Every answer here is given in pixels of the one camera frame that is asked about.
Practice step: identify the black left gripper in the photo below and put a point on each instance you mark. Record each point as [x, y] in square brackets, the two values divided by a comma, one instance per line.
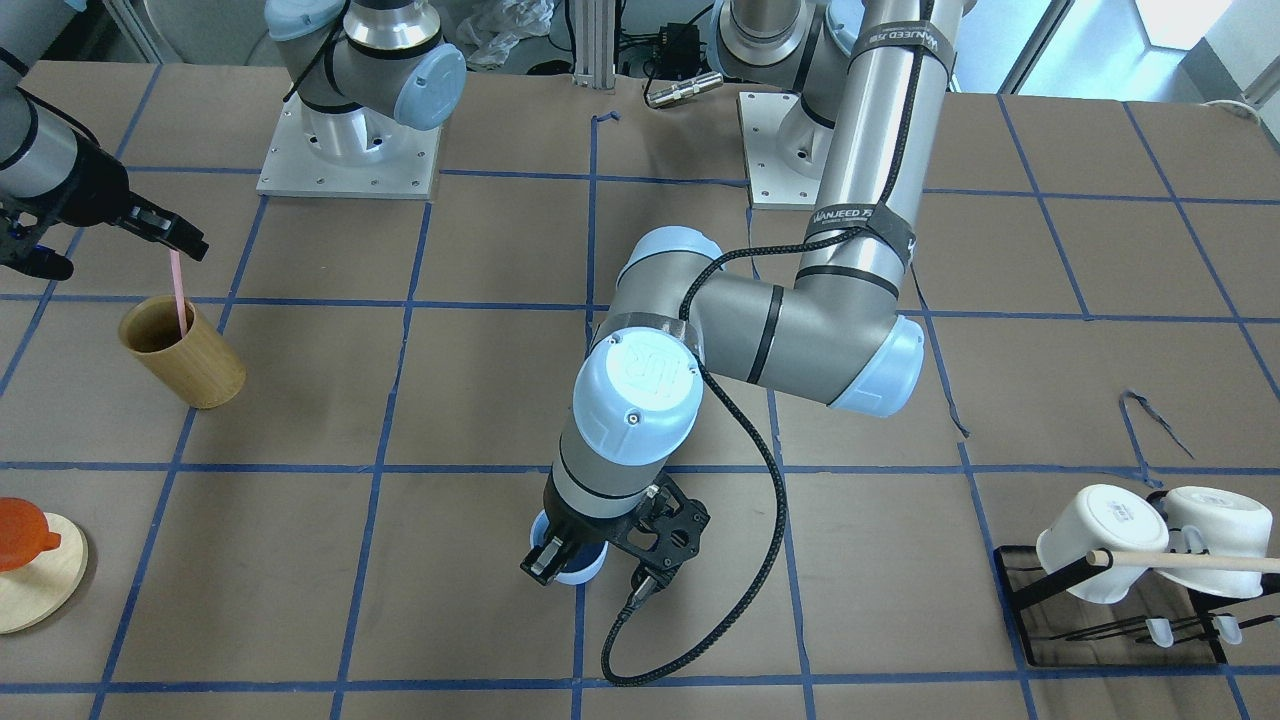
[578, 522]

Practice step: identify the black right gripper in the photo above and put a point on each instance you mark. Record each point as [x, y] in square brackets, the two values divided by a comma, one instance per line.
[92, 190]

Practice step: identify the light blue plastic cup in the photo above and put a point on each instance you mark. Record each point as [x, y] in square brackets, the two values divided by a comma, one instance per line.
[583, 567]

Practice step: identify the pink chopstick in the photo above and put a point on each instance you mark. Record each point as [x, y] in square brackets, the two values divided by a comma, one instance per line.
[179, 293]

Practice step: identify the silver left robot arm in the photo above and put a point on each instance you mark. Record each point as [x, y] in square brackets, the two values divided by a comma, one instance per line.
[878, 71]

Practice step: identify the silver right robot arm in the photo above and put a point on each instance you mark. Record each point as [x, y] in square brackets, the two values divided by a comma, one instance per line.
[53, 170]

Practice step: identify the bamboo chopstick holder cup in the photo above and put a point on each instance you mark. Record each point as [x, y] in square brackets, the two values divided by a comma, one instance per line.
[199, 366]

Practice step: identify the orange red mug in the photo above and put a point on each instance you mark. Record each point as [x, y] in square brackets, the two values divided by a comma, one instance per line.
[25, 533]

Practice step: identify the wooden mug tree stand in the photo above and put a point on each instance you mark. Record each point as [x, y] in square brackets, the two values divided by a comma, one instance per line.
[33, 593]

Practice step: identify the white ceramic mug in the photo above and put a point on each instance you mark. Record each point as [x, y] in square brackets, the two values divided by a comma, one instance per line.
[1223, 523]
[1101, 517]

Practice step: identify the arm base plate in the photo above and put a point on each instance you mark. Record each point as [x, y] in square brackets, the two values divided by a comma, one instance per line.
[356, 155]
[785, 150]

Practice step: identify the aluminium frame post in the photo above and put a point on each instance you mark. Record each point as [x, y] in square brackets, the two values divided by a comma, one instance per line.
[595, 25]

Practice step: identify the wooden rack handle rod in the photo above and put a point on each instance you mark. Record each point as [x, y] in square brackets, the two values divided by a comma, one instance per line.
[1152, 560]

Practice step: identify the black wire mug rack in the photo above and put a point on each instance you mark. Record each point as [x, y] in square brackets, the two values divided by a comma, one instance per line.
[1081, 615]

